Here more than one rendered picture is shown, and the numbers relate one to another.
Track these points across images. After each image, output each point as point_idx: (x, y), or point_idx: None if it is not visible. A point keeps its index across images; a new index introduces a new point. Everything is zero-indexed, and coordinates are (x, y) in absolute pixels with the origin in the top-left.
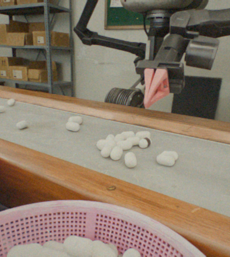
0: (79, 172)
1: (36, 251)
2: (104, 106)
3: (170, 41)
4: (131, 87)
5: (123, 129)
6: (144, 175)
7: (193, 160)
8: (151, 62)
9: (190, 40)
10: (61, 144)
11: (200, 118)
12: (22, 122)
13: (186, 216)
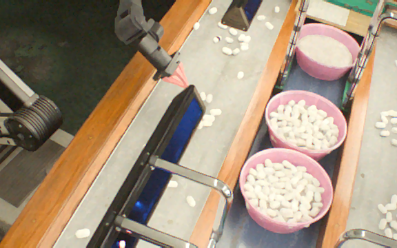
0: (246, 125)
1: (282, 133)
2: (100, 129)
3: (154, 42)
4: (24, 101)
5: (152, 118)
6: (225, 109)
7: (199, 88)
8: (172, 64)
9: (149, 31)
10: (198, 150)
11: (130, 67)
12: (172, 181)
13: (261, 96)
